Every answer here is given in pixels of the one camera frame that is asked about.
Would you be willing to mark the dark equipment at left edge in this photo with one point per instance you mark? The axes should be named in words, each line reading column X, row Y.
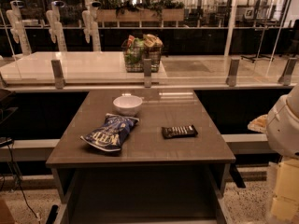
column 6, row 110

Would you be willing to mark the brown drawer cabinet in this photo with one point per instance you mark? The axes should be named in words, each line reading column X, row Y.
column 145, row 145

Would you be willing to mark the wire basket of snacks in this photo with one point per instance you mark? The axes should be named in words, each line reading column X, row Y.
column 135, row 50

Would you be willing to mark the open top drawer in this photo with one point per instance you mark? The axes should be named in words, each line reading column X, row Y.
column 143, row 195

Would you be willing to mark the metal glass clamp centre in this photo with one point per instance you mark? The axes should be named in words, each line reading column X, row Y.
column 147, row 73

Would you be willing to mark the metal glass clamp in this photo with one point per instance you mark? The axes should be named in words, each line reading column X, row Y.
column 147, row 73
column 286, row 77
column 58, row 74
column 232, row 73

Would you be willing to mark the metal glass clamp far right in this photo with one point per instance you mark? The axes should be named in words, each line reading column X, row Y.
column 286, row 77

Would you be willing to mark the white robot arm middle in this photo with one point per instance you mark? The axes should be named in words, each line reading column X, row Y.
column 56, row 29

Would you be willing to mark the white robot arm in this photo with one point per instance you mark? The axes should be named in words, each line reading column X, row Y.
column 282, row 126

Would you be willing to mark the blue chip bag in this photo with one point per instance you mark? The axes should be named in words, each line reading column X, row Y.
column 112, row 134

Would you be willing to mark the white ceramic bowl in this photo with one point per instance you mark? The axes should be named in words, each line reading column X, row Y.
column 127, row 105

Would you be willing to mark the metal glass clamp left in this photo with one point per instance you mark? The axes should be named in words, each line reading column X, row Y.
column 58, row 74

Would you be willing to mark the wooden planter with plants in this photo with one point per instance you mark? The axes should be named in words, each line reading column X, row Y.
column 141, row 12

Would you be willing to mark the black rxbar chocolate bar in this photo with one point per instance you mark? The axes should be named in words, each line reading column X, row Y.
column 179, row 132

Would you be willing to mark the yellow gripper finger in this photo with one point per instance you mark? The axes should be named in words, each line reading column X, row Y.
column 258, row 124
column 285, row 204

